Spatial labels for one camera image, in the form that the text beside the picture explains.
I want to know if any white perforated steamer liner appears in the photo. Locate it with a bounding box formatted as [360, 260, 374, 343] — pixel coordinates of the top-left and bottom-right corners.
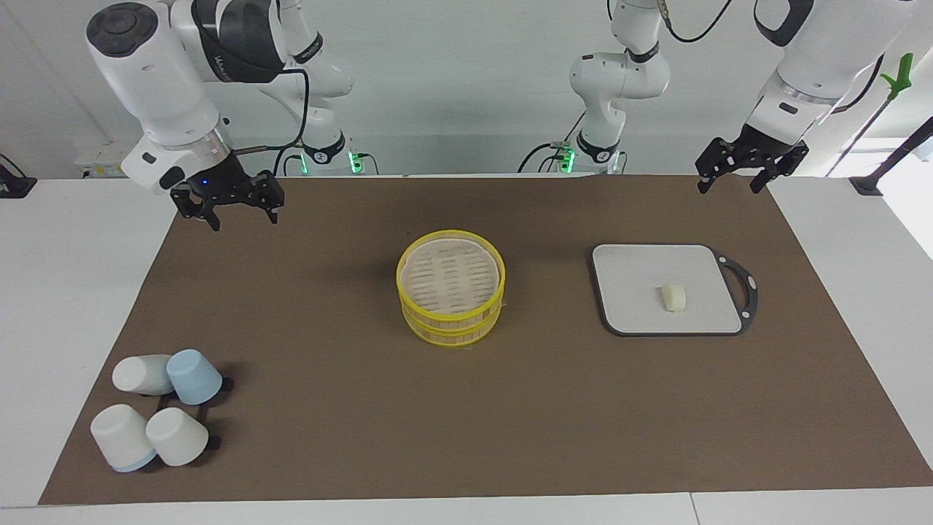
[403, 244, 500, 316]

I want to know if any black strap with white print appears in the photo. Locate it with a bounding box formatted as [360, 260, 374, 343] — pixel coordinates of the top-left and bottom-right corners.
[191, 0, 238, 83]

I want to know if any black base cable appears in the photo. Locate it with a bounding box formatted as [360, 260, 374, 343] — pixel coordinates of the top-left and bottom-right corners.
[518, 109, 587, 174]

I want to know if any light blue ceramic cup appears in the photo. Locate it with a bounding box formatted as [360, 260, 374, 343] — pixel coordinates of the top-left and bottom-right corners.
[166, 349, 223, 406]

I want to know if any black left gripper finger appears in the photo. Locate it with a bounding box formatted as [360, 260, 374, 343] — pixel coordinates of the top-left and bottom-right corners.
[695, 139, 733, 195]
[751, 155, 792, 195]

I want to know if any brown table mat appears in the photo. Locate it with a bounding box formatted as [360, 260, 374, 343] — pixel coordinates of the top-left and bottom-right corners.
[38, 174, 933, 506]

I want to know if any black clamp mount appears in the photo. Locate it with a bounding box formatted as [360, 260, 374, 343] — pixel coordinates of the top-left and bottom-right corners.
[0, 153, 37, 199]

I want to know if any yellow bamboo steamer basket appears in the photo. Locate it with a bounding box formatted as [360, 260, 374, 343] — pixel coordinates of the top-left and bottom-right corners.
[396, 230, 507, 349]

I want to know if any grey cutting board with handle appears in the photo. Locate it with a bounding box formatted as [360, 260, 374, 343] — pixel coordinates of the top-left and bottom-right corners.
[591, 244, 759, 337]

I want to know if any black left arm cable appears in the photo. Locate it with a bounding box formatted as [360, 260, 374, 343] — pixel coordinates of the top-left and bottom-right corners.
[660, 0, 886, 115]

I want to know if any white power strip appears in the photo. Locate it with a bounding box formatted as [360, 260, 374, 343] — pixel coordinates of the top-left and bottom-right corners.
[75, 144, 130, 179]

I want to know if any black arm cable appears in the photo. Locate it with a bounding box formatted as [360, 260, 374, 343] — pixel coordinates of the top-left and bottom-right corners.
[233, 66, 311, 176]
[660, 0, 886, 115]

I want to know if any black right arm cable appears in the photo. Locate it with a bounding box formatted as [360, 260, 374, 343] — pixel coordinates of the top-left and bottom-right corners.
[233, 66, 311, 176]

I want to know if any white ceramic cup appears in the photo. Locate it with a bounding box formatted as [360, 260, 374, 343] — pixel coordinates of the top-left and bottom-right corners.
[112, 354, 176, 396]
[146, 407, 210, 467]
[90, 404, 157, 473]

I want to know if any black camera stand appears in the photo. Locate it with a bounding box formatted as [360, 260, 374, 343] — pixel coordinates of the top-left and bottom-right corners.
[849, 115, 933, 196]

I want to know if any green clamp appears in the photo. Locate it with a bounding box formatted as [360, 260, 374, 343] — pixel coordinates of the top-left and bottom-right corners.
[880, 52, 914, 101]

